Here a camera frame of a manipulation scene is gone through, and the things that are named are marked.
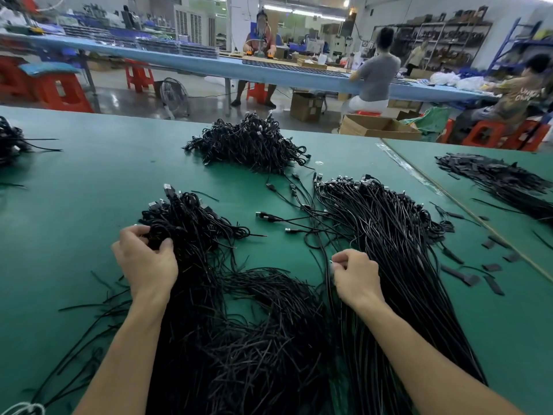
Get small cardboard box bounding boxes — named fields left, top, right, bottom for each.
left=290, top=90, right=327, bottom=123

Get green bag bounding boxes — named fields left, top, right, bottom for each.
left=406, top=105, right=454, bottom=139

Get person's left hand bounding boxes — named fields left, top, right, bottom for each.
left=111, top=224, right=180, bottom=308

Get long blue workbench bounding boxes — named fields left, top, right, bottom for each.
left=0, top=32, right=498, bottom=104

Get pile of white bags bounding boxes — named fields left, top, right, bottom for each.
left=429, top=71, right=485, bottom=92

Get metal storage shelf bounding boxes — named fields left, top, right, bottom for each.
left=389, top=6, right=494, bottom=73

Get bunch of white wire rings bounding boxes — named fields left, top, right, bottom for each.
left=0, top=402, right=46, bottom=415

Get person's left forearm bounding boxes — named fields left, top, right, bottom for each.
left=73, top=293, right=165, bottom=415

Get blue metal rack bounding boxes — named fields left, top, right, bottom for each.
left=491, top=17, right=553, bottom=73

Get scattered dark tie pieces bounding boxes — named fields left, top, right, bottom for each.
left=432, top=203, right=522, bottom=296

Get person's right hand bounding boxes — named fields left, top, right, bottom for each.
left=330, top=248, right=387, bottom=316

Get open cardboard box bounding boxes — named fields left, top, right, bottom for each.
left=339, top=114, right=423, bottom=140

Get red stool with blue seat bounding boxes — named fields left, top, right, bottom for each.
left=19, top=62, right=94, bottom=113

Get spread of straight black cables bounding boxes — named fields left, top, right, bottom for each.
left=435, top=153, right=553, bottom=225

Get white pillar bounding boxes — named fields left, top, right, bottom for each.
left=229, top=0, right=260, bottom=52

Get small cluster of knotted cables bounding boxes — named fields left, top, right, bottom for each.
left=138, top=183, right=260, bottom=256

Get person's right forearm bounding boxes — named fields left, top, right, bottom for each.
left=358, top=298, right=524, bottom=415

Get pile of black cables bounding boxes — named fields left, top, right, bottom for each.
left=30, top=184, right=347, bottom=415

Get bundle of long black cables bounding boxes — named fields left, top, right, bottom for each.
left=256, top=172, right=487, bottom=415

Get grey floor fan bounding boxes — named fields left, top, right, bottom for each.
left=156, top=77, right=191, bottom=119

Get red plastic stool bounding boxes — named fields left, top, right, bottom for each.
left=247, top=82, right=271, bottom=104
left=0, top=56, right=31, bottom=100
left=125, top=59, right=157, bottom=93
left=462, top=119, right=551, bottom=152

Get heap of black cables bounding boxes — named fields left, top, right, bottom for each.
left=183, top=112, right=310, bottom=173
left=0, top=116, right=62, bottom=165

